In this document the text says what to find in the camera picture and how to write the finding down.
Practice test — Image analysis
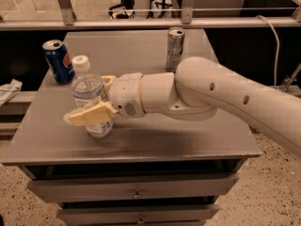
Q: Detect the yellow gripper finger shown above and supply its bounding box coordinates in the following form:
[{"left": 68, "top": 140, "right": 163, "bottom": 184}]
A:
[
  {"left": 103, "top": 75, "right": 117, "bottom": 87},
  {"left": 63, "top": 102, "right": 118, "bottom": 126}
]

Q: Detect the lower grey drawer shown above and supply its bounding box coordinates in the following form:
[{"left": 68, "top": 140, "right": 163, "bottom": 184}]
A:
[{"left": 57, "top": 204, "right": 219, "bottom": 226}]

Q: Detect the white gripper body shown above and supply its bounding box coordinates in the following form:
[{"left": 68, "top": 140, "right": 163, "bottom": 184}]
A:
[{"left": 108, "top": 73, "right": 145, "bottom": 118}]

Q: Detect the silver energy drink can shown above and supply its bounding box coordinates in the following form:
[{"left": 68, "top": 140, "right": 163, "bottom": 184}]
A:
[{"left": 166, "top": 27, "right": 185, "bottom": 73}]

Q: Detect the white cable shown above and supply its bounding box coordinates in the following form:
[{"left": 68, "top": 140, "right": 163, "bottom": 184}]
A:
[{"left": 255, "top": 14, "right": 281, "bottom": 89}]

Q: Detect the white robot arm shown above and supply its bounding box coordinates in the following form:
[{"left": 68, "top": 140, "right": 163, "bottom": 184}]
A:
[{"left": 64, "top": 56, "right": 301, "bottom": 157}]

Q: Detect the black office chair base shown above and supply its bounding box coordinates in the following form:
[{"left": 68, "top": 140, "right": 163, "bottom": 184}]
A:
[{"left": 108, "top": 0, "right": 135, "bottom": 19}]

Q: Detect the grey drawer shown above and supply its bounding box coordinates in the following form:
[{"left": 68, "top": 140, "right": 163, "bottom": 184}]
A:
[
  {"left": 57, "top": 204, "right": 219, "bottom": 226},
  {"left": 27, "top": 173, "right": 239, "bottom": 202}
]

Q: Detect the metal railing frame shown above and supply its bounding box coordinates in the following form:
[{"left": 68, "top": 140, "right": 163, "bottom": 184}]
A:
[{"left": 0, "top": 0, "right": 301, "bottom": 31}]

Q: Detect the crumpled white package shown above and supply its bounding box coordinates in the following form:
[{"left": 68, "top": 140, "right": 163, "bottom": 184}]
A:
[{"left": 0, "top": 79, "right": 23, "bottom": 106}]

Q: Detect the clear blue-label plastic bottle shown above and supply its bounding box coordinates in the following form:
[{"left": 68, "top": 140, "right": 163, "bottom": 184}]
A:
[{"left": 71, "top": 56, "right": 113, "bottom": 138}]

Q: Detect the upper grey drawer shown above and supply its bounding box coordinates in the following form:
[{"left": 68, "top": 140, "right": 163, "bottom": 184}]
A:
[{"left": 27, "top": 173, "right": 239, "bottom": 202}]

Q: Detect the blue Pepsi soda can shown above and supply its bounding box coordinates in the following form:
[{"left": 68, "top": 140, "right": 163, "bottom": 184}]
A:
[{"left": 42, "top": 40, "right": 74, "bottom": 85}]

